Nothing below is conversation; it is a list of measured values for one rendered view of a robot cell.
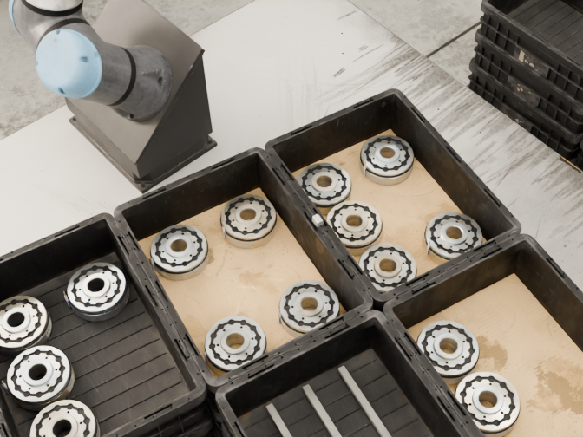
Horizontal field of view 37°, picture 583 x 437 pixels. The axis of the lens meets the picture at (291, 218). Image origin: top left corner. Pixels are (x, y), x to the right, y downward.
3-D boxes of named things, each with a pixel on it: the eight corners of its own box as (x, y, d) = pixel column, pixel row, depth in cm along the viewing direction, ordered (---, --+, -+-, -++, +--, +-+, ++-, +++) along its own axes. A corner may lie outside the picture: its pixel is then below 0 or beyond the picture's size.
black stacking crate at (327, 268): (122, 248, 163) (111, 211, 154) (263, 185, 171) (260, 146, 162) (218, 421, 142) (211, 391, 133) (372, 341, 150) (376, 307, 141)
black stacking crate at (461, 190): (265, 185, 171) (262, 146, 162) (391, 127, 180) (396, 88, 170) (374, 340, 150) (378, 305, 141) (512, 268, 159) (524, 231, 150)
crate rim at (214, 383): (112, 217, 155) (109, 208, 153) (260, 152, 164) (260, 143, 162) (212, 397, 134) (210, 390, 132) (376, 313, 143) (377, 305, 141)
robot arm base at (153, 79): (104, 86, 182) (68, 77, 174) (147, 31, 177) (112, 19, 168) (139, 137, 176) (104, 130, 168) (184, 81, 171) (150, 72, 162)
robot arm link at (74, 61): (107, 119, 168) (53, 107, 156) (73, 74, 173) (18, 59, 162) (141, 71, 164) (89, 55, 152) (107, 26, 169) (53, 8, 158)
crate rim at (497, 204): (261, 152, 164) (260, 143, 162) (396, 94, 172) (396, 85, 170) (376, 312, 143) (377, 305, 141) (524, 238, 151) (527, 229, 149)
